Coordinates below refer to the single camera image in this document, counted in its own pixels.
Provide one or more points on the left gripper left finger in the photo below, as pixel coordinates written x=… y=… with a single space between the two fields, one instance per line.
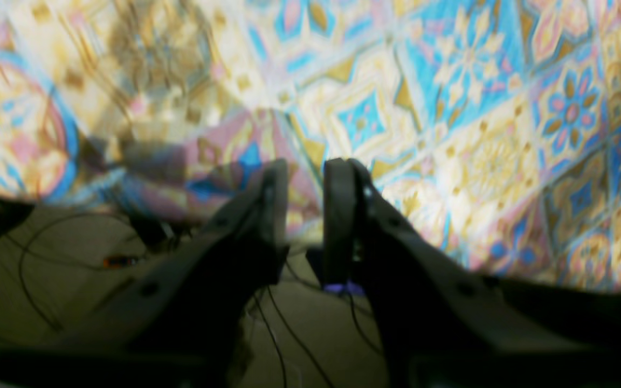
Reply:
x=177 y=326

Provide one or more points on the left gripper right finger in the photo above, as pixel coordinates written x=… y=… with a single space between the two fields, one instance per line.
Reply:
x=444 y=326

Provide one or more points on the patterned pastel tablecloth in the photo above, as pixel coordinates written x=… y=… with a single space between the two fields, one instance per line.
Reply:
x=493 y=126

